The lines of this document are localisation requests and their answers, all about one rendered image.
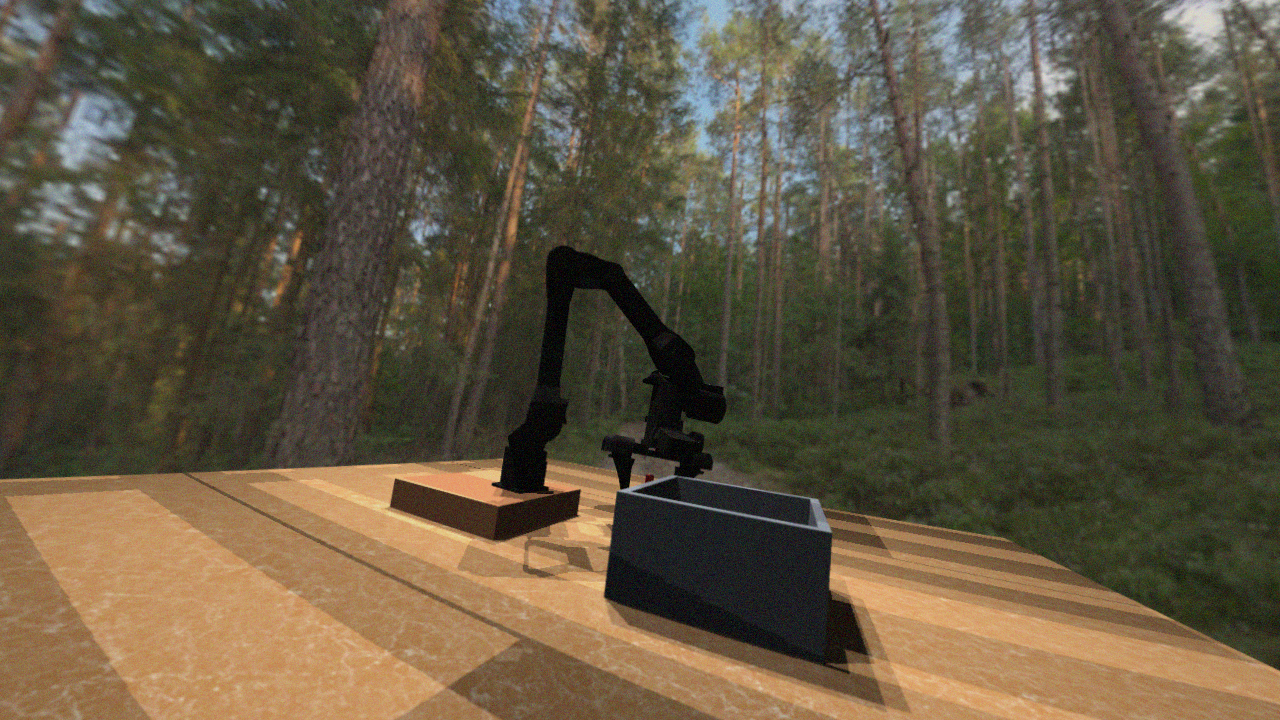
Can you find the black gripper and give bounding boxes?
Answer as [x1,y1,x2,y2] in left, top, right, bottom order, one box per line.
[602,409,713,489]

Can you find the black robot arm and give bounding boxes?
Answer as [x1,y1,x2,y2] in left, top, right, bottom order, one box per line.
[492,246,727,495]

